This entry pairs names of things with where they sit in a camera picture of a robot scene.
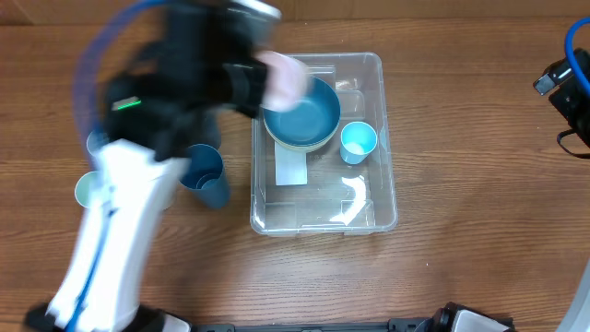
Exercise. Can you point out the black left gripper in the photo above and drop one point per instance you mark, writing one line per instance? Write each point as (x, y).
(230, 67)

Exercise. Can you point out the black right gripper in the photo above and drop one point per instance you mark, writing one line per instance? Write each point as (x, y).
(565, 100)

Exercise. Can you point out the small pink cup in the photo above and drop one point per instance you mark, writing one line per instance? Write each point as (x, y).
(287, 81)

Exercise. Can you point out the blue bowl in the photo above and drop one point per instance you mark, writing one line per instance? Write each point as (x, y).
(314, 119)

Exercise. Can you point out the cream bowl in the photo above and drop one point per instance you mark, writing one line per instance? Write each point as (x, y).
(305, 148)

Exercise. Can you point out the small light blue cup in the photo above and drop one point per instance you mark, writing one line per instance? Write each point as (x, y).
(358, 140)

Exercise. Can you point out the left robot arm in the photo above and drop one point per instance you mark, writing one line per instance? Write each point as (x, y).
(147, 118)

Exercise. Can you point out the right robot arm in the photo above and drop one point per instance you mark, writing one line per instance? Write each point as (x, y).
(577, 317)

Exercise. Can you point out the tall dark blue cup, rear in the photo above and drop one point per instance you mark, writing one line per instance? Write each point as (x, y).
(209, 133)

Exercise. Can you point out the tall dark blue cup, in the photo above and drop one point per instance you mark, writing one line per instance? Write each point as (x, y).
(206, 177)
(209, 133)

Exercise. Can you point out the tall dark blue cup, front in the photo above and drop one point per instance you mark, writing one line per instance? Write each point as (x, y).
(206, 177)

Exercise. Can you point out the small grey cup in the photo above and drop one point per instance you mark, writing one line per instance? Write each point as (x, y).
(95, 142)

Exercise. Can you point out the white label in bin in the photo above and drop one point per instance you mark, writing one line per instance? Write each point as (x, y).
(291, 167)

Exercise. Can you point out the small mint green cup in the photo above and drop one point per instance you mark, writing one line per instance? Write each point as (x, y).
(84, 188)

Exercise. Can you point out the clear plastic storage bin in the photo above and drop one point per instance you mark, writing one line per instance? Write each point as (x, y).
(339, 197)

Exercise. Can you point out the black rail at table edge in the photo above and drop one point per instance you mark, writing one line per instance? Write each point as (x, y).
(451, 317)

